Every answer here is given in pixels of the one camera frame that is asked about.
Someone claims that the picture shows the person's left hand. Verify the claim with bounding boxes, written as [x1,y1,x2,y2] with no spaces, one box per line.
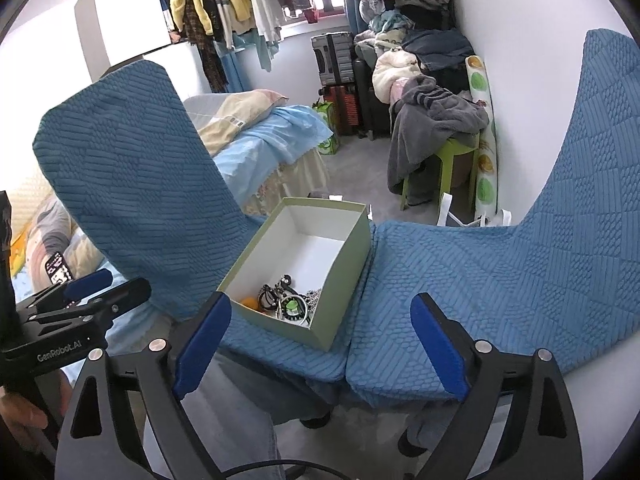
[1,387,54,458]

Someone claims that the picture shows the pile of clothes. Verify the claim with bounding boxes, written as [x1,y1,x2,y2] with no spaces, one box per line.
[355,0,473,105]

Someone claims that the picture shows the grey blanket on stool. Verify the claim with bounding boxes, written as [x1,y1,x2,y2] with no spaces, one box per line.
[387,75,489,206]

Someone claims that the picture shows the green white shopping bag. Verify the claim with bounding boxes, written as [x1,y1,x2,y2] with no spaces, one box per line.
[312,99,340,155]

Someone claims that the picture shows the green hat charm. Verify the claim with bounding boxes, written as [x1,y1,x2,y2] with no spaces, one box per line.
[279,295,308,323]

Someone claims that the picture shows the rolled fruit-print mat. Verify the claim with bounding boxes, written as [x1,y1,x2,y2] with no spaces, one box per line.
[465,55,498,220]

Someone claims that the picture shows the white cabinet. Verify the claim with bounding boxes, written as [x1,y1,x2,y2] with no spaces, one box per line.
[74,0,210,100]

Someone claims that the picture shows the green cardboard box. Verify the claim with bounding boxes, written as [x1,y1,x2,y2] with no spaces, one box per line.
[218,197,371,351]

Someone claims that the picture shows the dark stacked suitcases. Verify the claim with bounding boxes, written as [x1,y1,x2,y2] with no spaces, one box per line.
[311,32,390,140]

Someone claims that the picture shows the bed with blue sheet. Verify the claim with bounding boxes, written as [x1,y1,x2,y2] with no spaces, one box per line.
[183,89,331,216]

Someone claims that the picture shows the silver ball chain keychain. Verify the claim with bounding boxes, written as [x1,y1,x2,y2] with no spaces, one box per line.
[303,289,322,324]

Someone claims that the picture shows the green plastic stool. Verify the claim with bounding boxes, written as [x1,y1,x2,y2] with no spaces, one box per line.
[398,136,481,212]

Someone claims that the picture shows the hanging clothes rack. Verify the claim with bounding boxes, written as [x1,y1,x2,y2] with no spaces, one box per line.
[168,0,331,93]

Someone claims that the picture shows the white plastic bag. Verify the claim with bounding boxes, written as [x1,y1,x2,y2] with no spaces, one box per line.
[436,193,513,228]

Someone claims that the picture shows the blue quilted sofa cover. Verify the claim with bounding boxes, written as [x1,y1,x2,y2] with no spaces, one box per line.
[32,29,639,406]

